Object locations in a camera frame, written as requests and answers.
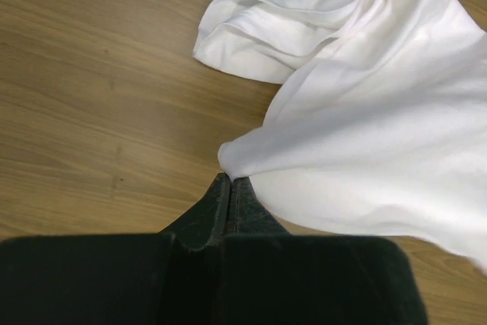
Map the white t shirt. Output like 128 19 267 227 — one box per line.
193 0 486 268

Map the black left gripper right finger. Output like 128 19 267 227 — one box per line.
227 177 289 235

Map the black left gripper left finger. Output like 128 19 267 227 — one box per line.
160 173 231 250

